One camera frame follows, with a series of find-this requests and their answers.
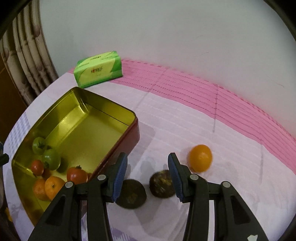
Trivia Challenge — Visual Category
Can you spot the large orange mandarin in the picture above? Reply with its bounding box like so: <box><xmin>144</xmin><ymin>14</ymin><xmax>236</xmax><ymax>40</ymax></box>
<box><xmin>45</xmin><ymin>176</ymin><xmax>65</xmax><ymax>201</ymax></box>

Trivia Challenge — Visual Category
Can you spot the small red tomato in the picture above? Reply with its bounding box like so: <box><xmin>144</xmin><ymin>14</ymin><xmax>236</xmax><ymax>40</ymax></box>
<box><xmin>30</xmin><ymin>160</ymin><xmax>44</xmax><ymax>176</ymax></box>

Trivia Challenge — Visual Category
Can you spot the red gold toffee tin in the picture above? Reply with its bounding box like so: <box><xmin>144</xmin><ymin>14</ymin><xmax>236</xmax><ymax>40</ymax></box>
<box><xmin>11</xmin><ymin>87</ymin><xmax>139</xmax><ymax>225</ymax></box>

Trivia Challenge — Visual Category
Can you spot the green tissue pack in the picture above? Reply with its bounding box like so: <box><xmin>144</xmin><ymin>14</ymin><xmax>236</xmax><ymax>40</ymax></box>
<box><xmin>73</xmin><ymin>51</ymin><xmax>123</xmax><ymax>88</ymax></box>

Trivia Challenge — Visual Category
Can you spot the small yellow orange fruit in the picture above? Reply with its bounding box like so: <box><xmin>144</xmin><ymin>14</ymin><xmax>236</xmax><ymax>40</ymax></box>
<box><xmin>188</xmin><ymin>145</ymin><xmax>213</xmax><ymax>173</ymax></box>

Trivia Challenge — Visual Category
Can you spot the green tomato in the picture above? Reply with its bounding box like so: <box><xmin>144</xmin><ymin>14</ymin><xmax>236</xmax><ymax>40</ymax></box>
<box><xmin>32</xmin><ymin>137</ymin><xmax>48</xmax><ymax>155</ymax></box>
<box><xmin>42</xmin><ymin>149</ymin><xmax>61</xmax><ymax>171</ymax></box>

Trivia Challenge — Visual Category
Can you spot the brown wooden door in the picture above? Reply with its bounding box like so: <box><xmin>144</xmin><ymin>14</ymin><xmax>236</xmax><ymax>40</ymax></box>
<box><xmin>0</xmin><ymin>58</ymin><xmax>27</xmax><ymax>144</ymax></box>

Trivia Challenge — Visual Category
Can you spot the pink purple checked tablecloth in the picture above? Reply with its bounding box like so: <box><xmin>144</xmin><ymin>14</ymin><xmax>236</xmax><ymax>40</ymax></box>
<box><xmin>4</xmin><ymin>60</ymin><xmax>295</xmax><ymax>240</ymax></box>

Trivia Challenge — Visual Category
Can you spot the dark brown passion fruit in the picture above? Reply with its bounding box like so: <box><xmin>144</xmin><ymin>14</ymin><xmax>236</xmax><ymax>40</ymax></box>
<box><xmin>149</xmin><ymin>170</ymin><xmax>175</xmax><ymax>198</ymax></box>

